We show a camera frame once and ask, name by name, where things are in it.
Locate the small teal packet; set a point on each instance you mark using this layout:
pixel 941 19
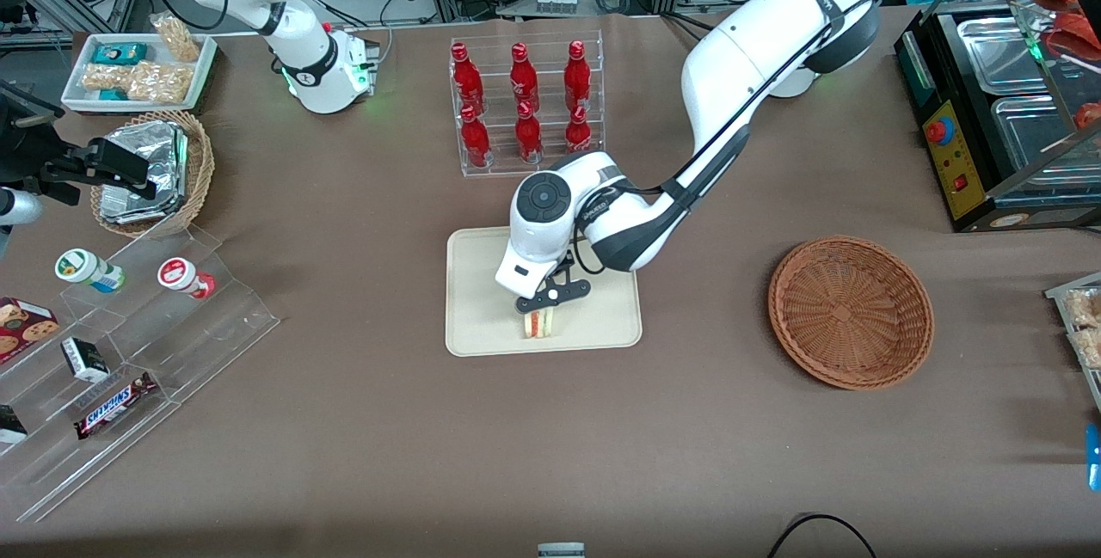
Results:
pixel 113 95

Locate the dark snack packet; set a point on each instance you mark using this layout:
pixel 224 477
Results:
pixel 10 425

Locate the clear bag of peanuts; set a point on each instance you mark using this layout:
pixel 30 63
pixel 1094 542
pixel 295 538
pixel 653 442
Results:
pixel 178 38

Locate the steel warmer pan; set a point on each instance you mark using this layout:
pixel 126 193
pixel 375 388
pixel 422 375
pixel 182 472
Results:
pixel 1032 141
pixel 998 55

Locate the metal snack tray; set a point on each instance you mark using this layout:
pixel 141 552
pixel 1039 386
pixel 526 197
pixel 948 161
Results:
pixel 1058 291

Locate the triangular sandwich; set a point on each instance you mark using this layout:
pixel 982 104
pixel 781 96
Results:
pixel 540 326

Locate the red emergency button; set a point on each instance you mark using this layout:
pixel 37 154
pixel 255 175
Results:
pixel 941 130

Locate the red lid yogurt cup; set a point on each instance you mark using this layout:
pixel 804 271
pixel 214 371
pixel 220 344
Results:
pixel 181 274

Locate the green lid yogurt cup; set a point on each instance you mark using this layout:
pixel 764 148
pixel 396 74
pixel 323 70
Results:
pixel 82 268

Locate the foil wrapped food pack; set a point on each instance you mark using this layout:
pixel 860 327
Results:
pixel 159 154
pixel 129 207

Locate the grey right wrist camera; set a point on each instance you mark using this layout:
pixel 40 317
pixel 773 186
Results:
pixel 17 207

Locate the white power strip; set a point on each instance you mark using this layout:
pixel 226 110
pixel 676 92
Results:
pixel 556 3

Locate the clear bag of crackers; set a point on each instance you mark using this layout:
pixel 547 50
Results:
pixel 103 78

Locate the white rectangular snack tray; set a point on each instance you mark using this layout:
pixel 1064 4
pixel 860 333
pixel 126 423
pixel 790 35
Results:
pixel 202 68

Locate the black food warmer appliance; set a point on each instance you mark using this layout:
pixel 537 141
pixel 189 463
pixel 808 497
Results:
pixel 946 171

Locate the cream plastic tray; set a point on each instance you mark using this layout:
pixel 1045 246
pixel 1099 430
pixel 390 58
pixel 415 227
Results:
pixel 477 317

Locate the blue plastic item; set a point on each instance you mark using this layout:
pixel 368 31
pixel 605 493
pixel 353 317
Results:
pixel 1094 459

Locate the teal snack box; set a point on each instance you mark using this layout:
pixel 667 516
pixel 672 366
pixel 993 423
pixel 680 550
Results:
pixel 119 53

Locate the grey device edge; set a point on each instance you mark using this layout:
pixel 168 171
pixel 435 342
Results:
pixel 561 550

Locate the large clear cracker bag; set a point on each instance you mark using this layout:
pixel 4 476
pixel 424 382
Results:
pixel 162 83

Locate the light woven wicker basket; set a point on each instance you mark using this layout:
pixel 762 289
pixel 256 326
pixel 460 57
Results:
pixel 199 171

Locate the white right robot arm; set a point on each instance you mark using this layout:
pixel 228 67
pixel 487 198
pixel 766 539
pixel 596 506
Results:
pixel 301 59

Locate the clear acrylic bottle rack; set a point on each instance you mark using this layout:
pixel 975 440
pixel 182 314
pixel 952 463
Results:
pixel 499 169

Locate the clear bag of puffed snack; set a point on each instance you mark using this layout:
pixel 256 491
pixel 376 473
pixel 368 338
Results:
pixel 1085 309
pixel 1091 348

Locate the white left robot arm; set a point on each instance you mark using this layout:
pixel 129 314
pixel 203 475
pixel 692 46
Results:
pixel 740 68

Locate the red cookie box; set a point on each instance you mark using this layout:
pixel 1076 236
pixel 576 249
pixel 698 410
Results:
pixel 26 326

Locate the brown round wicker basket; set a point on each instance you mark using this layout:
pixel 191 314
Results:
pixel 847 313

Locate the clear acrylic stepped stand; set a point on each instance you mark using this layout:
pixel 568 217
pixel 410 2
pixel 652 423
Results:
pixel 215 326

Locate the small black white box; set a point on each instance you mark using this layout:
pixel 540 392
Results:
pixel 84 360

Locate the snickers chocolate bar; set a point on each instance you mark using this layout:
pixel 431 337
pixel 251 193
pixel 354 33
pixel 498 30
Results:
pixel 114 407

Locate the red cola bottle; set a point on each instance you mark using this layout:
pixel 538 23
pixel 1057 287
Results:
pixel 577 81
pixel 475 144
pixel 578 135
pixel 528 141
pixel 523 81
pixel 467 81

